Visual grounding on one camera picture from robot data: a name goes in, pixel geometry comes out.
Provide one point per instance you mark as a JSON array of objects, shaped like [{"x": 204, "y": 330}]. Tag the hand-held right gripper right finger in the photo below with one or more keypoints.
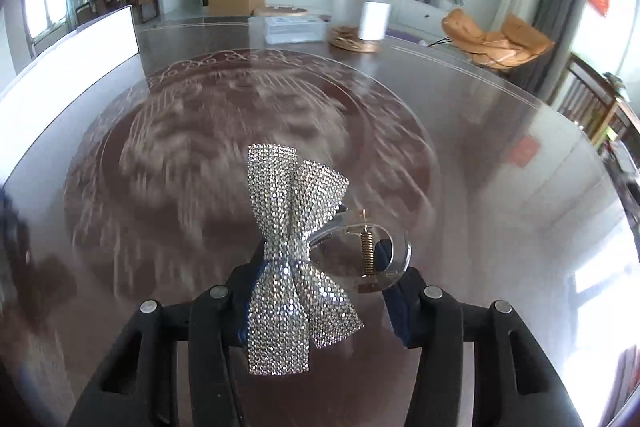
[{"x": 407, "y": 317}]

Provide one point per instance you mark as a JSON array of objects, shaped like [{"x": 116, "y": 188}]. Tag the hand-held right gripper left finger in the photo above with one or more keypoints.
[{"x": 225, "y": 322}]

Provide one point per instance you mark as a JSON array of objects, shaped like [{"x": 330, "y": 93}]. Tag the rhinestone bow hair clip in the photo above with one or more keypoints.
[{"x": 280, "y": 217}]

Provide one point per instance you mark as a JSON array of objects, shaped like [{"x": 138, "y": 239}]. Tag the white panel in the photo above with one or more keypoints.
[{"x": 65, "y": 77}]

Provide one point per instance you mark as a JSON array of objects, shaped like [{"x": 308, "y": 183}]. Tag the wooden chair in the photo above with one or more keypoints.
[{"x": 585, "y": 102}]

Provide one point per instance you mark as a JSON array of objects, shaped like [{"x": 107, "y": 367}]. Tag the orange lounge chair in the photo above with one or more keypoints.
[{"x": 495, "y": 39}]

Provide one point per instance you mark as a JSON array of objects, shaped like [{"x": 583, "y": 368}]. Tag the clear plastic box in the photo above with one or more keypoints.
[{"x": 295, "y": 29}]

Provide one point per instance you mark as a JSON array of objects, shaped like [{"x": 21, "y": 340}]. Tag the clear jar with black lid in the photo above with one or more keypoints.
[{"x": 357, "y": 7}]

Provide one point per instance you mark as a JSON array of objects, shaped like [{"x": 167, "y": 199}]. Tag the round wooden low table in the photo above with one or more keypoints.
[{"x": 280, "y": 11}]

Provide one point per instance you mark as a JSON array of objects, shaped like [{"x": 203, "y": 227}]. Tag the cardboard box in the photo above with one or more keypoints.
[{"x": 235, "y": 1}]

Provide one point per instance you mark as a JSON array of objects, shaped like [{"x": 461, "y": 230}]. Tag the grey curtain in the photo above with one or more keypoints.
[{"x": 560, "y": 7}]

